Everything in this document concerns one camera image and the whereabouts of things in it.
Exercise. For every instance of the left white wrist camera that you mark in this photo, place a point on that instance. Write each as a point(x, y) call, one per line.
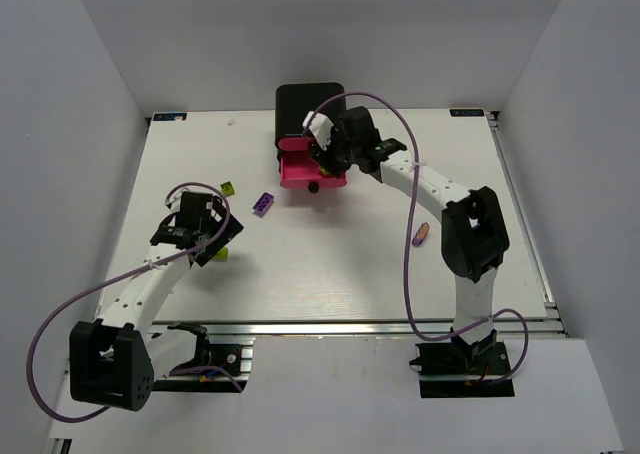
point(172, 203)

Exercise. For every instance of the left blue label sticker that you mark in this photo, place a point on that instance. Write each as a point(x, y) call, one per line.
point(169, 117)

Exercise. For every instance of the purple lego with orange print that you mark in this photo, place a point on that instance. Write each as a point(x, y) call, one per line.
point(420, 235)

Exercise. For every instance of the blue label sticker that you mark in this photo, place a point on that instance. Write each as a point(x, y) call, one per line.
point(466, 112)
point(169, 117)

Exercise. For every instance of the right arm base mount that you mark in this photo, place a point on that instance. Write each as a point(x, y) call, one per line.
point(443, 373)

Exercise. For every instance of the lime long lego brick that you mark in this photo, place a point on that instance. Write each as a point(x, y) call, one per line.
point(227, 188)

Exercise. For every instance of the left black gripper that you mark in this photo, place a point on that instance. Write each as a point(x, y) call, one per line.
point(220, 233)

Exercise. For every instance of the black drawer cabinet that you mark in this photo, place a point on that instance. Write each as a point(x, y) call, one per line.
point(294, 101)

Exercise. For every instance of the right blue label sticker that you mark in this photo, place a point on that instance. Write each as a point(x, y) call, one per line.
point(466, 112)

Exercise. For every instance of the purple long lego brick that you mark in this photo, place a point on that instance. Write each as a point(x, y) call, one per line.
point(263, 204)

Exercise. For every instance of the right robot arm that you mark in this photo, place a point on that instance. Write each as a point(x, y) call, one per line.
point(474, 238)

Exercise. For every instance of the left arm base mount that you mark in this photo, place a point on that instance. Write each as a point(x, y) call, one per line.
point(188, 359)

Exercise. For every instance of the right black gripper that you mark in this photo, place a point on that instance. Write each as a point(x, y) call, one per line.
point(326, 159)

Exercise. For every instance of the pink drawer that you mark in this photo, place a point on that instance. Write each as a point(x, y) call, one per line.
point(299, 171)
point(293, 143)

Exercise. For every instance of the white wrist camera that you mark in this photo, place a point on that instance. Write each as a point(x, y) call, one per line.
point(172, 203)
point(318, 127)

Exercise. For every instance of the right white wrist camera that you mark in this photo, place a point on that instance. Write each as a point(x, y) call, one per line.
point(318, 127)

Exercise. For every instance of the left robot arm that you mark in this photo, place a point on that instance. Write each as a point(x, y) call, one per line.
point(115, 360)

